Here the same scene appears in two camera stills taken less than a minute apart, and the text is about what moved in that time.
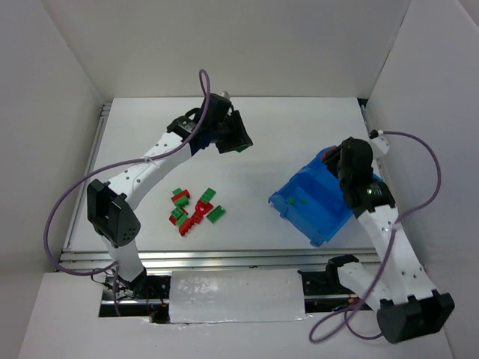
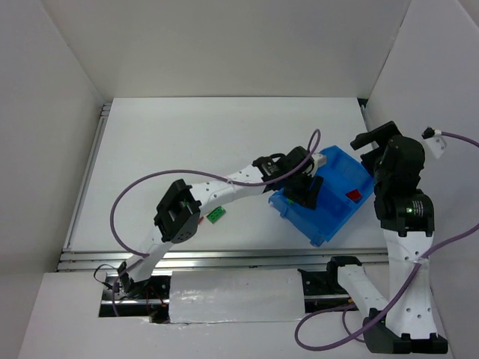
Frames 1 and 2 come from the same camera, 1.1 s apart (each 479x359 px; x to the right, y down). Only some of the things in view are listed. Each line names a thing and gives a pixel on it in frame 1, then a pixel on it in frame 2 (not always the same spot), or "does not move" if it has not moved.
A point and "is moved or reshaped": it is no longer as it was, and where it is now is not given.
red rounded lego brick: [324, 153] is moved or reshaped
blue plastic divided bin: [314, 201] does not move
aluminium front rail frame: [158, 260] does not move
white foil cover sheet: [236, 295] does not move
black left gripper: [235, 132] -> [304, 192]
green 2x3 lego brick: [215, 214] does not move
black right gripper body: [338, 161] -> [374, 135]
